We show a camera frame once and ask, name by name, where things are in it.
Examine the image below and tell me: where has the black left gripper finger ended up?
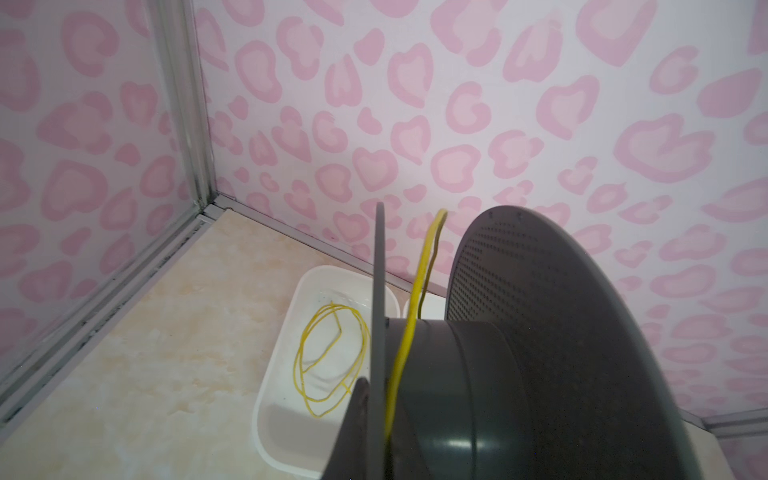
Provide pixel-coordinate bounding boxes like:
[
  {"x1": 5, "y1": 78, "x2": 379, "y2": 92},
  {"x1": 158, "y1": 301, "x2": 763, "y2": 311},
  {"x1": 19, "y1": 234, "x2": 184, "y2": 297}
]
[{"x1": 321, "y1": 377, "x2": 370, "y2": 480}]

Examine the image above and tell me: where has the dark grey cable spool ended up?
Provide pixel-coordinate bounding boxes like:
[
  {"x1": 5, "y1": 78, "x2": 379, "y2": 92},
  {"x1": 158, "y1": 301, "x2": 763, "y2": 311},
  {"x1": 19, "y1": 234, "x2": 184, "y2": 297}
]
[{"x1": 365, "y1": 206, "x2": 701, "y2": 479}]

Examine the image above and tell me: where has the yellow cable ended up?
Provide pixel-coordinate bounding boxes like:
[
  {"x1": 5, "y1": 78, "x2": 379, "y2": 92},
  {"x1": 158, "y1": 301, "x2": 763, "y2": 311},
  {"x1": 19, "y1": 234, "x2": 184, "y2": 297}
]
[
  {"x1": 292, "y1": 301, "x2": 371, "y2": 419},
  {"x1": 383, "y1": 208, "x2": 450, "y2": 445}
]

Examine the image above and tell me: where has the white plastic tray left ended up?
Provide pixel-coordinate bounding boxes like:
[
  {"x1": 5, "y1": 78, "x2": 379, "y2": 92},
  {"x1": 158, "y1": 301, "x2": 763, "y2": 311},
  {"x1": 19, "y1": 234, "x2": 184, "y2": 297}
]
[{"x1": 252, "y1": 266, "x2": 373, "y2": 479}]

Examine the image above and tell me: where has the white plastic tray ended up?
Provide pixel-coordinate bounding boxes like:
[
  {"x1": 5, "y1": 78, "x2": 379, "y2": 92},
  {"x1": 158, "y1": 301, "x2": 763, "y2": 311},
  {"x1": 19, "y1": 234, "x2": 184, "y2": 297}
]
[
  {"x1": 252, "y1": 266, "x2": 373, "y2": 479},
  {"x1": 416, "y1": 293, "x2": 446, "y2": 321}
]

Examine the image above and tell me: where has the white plastic tray right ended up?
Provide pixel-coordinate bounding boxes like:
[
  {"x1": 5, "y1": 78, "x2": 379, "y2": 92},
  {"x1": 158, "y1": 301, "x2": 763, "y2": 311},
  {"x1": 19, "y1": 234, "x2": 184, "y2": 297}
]
[{"x1": 416, "y1": 293, "x2": 446, "y2": 321}]

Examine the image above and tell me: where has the yellow cable in tray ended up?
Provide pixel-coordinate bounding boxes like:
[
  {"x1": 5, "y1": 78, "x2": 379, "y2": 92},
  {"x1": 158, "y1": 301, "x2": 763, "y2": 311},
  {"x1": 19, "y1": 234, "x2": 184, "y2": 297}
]
[{"x1": 292, "y1": 301, "x2": 371, "y2": 419}]

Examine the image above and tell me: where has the aluminium frame left post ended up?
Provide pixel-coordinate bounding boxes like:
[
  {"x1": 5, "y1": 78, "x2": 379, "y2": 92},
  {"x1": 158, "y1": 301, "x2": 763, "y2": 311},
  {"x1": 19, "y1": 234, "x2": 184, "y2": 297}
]
[{"x1": 146, "y1": 1, "x2": 217, "y2": 210}]

